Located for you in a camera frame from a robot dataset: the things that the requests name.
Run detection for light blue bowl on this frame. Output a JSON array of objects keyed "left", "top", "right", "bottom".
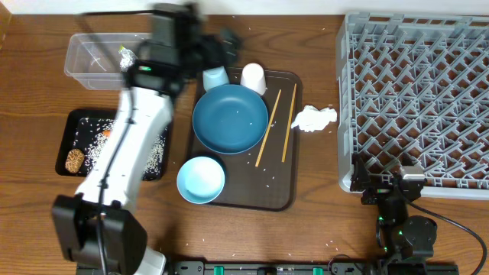
[{"left": 176, "top": 157, "right": 225, "bottom": 204}]

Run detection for dark brown serving tray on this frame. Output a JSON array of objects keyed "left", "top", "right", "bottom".
[{"left": 187, "top": 70, "right": 303, "bottom": 212}]

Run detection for green foil snack wrapper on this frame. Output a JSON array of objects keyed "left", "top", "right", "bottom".
[{"left": 118, "top": 45, "right": 138, "bottom": 72}]

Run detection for brown textured food piece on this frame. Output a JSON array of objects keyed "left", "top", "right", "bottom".
[{"left": 65, "top": 149, "right": 85, "bottom": 173}]

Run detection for dark blue plate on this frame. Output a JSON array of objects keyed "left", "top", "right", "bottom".
[{"left": 192, "top": 84, "right": 269, "bottom": 154}]

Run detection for light blue cup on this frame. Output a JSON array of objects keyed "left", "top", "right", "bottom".
[{"left": 202, "top": 66, "right": 229, "bottom": 92}]

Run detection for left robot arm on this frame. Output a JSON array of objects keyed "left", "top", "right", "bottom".
[{"left": 51, "top": 28, "right": 241, "bottom": 274}]

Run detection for black waste tray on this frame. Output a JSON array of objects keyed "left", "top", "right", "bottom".
[{"left": 55, "top": 109, "right": 170, "bottom": 176}]

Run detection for white rice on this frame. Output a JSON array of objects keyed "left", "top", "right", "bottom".
[{"left": 73, "top": 118, "right": 168, "bottom": 181}]

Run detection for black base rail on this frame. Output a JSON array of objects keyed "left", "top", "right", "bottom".
[{"left": 164, "top": 260, "right": 459, "bottom": 275}]

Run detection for clear plastic bin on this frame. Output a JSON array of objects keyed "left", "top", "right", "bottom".
[{"left": 64, "top": 33, "right": 150, "bottom": 90}]

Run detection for grey dishwasher rack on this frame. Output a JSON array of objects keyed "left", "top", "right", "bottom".
[{"left": 336, "top": 11, "right": 488, "bottom": 200}]

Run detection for left wooden chopstick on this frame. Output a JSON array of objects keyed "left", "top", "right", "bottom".
[{"left": 254, "top": 89, "right": 282, "bottom": 167}]

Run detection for white cup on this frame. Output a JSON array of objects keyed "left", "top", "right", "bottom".
[{"left": 240, "top": 63, "right": 267, "bottom": 95}]

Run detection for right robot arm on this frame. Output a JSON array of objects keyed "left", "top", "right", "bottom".
[{"left": 350, "top": 154, "right": 437, "bottom": 274}]

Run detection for white napkin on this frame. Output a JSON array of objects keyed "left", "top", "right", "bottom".
[{"left": 291, "top": 105, "right": 338, "bottom": 132}]

